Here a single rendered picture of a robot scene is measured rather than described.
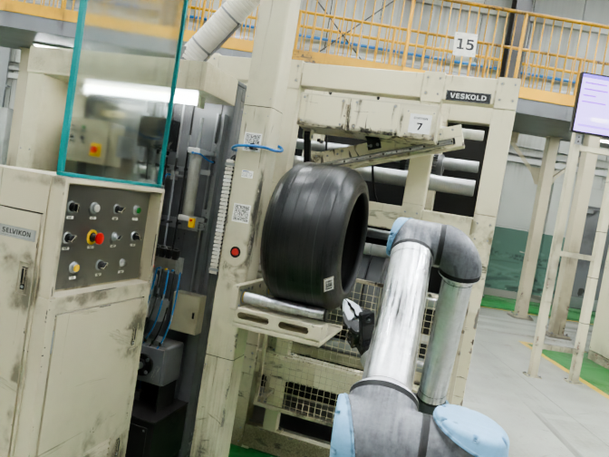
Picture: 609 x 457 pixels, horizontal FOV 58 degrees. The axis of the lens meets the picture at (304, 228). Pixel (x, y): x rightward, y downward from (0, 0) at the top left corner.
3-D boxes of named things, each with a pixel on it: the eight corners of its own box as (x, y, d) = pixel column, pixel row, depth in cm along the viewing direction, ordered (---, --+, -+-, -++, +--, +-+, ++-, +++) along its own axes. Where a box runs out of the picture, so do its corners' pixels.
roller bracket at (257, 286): (228, 309, 214) (232, 284, 213) (265, 296, 252) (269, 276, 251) (236, 311, 213) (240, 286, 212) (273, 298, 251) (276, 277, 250)
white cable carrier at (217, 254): (208, 272, 230) (226, 159, 228) (214, 271, 235) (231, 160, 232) (217, 275, 229) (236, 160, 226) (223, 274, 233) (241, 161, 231)
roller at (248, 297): (246, 291, 221) (243, 302, 220) (241, 290, 217) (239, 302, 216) (329, 309, 211) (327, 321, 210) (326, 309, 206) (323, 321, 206)
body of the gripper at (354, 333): (343, 335, 187) (359, 364, 179) (346, 319, 180) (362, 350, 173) (363, 328, 189) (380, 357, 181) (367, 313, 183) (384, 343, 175)
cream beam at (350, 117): (295, 124, 244) (300, 91, 244) (311, 133, 268) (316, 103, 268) (434, 141, 227) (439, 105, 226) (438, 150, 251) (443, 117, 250)
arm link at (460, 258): (489, 226, 155) (444, 414, 182) (444, 218, 157) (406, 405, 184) (491, 241, 144) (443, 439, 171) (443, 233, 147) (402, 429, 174)
